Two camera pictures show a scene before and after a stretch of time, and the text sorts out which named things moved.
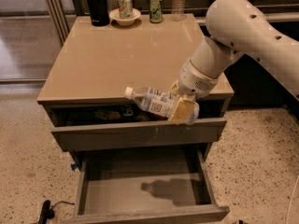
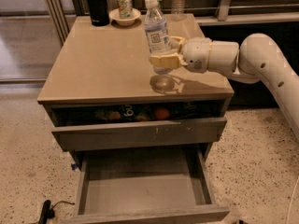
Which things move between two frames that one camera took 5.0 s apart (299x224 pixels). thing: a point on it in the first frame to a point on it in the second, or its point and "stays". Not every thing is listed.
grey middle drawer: [163, 185] stays
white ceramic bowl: [115, 15] stays
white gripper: [194, 79] to [196, 55]
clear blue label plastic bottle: [158, 102] to [157, 32]
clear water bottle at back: [178, 3] stays
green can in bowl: [125, 6] stays
